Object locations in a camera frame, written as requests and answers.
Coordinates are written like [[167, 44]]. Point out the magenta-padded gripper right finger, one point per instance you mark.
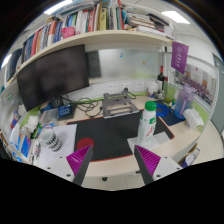
[[149, 160]]

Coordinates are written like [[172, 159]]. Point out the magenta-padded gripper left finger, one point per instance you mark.
[[77, 160]]

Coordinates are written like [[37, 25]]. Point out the white green-capped drink bottle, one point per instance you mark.
[[147, 126]]

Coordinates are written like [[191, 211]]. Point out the translucent purple water bottle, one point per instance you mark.
[[184, 101]]

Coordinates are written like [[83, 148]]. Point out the small white paper sheet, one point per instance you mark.
[[163, 138]]

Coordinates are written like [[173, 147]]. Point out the black white checkered mug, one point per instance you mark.
[[51, 140]]

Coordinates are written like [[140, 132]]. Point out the black red-edged desk mat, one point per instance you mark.
[[111, 133]]

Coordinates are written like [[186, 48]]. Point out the dark blue desk pad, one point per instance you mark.
[[173, 120]]

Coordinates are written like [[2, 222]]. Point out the small blue box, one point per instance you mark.
[[65, 111]]

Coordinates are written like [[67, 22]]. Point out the stack of white tissues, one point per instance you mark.
[[30, 125]]

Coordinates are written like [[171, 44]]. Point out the white tissue pack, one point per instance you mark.
[[192, 118]]

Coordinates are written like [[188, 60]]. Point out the grey metal laptop stand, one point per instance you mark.
[[118, 106]]

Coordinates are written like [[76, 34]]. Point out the white round jar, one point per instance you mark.
[[152, 89]]

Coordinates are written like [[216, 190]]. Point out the dark wine bottle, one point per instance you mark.
[[160, 80]]

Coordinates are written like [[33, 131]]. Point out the group photo print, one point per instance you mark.
[[198, 88]]

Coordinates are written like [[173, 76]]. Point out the black computer monitor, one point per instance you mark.
[[51, 76]]

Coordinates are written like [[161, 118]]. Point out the purple hanging pennant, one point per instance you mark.
[[179, 56]]

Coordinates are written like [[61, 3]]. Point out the beige shelf with books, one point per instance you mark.
[[96, 35]]

